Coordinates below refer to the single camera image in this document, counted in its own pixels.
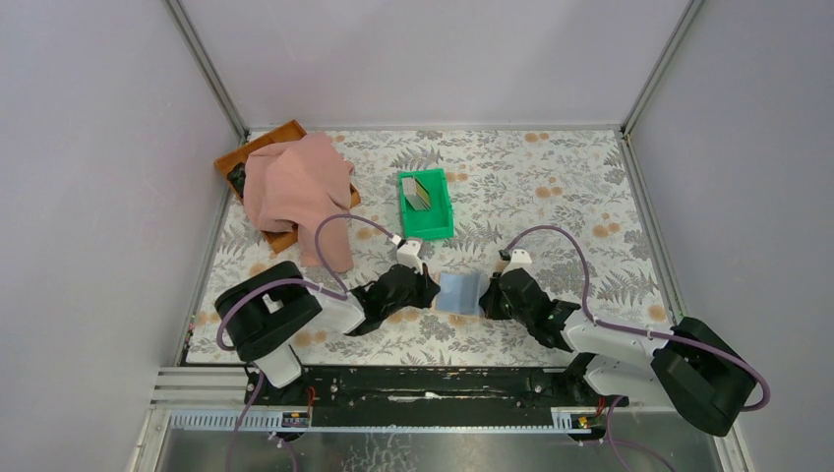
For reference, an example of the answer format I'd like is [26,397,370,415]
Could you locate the beige card holder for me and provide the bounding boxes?
[434,272,487,318]

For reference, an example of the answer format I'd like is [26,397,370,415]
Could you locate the green plastic bin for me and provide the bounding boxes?
[397,168,454,241]

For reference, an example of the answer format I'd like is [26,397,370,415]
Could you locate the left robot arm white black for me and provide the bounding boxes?
[214,262,441,388]

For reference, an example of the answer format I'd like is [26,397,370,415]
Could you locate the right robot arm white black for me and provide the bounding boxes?
[479,268,757,437]

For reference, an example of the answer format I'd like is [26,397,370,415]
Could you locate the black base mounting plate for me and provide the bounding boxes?
[244,366,615,427]

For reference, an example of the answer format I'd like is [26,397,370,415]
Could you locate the brown wooden tray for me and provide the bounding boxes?
[214,120,361,254]

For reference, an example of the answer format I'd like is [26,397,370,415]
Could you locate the pink cloth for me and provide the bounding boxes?
[243,133,354,272]

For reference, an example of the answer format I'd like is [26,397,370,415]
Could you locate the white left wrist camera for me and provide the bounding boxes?
[389,234,423,274]

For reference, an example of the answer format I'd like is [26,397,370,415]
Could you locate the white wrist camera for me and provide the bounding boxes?
[389,234,423,274]
[496,249,532,274]

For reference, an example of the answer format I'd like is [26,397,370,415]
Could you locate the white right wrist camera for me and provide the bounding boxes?
[496,249,532,274]

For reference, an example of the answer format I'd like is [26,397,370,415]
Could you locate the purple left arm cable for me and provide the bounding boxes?
[215,213,402,353]

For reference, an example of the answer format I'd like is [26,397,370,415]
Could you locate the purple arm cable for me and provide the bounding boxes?
[498,225,773,413]
[215,213,402,353]

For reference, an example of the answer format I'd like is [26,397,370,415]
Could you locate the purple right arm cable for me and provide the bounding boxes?
[498,225,773,413]

